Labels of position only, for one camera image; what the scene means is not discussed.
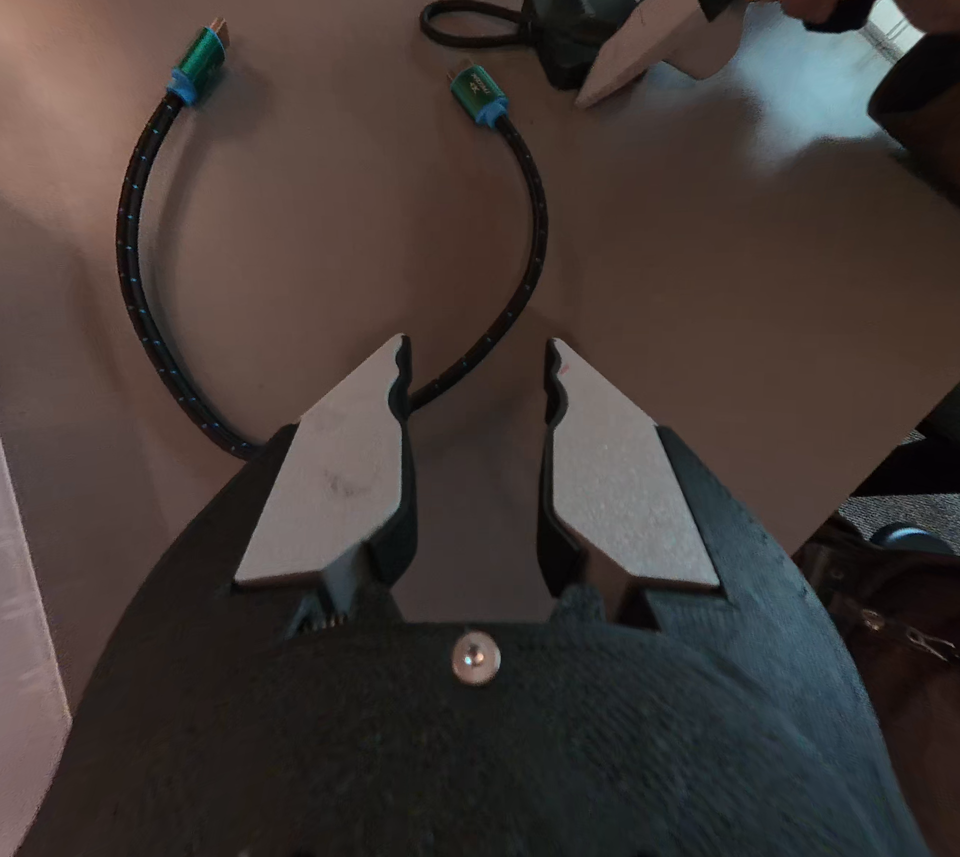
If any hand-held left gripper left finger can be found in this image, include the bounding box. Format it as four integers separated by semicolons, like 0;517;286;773
232;333;420;588

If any black braided hdmi cable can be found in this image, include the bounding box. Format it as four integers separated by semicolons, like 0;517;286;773
116;17;552;461

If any person's brown jacket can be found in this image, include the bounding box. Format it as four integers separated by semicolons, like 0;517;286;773
795;512;960;857

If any hdmi switch box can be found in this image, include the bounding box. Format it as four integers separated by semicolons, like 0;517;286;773
525;0;646;89

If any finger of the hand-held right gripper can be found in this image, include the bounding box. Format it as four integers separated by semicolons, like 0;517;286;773
576;0;796;108

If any person's right forearm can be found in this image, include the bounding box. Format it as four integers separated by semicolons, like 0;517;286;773
866;35;960;206

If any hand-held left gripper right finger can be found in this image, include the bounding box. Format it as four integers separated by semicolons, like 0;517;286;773
537;338;723;599

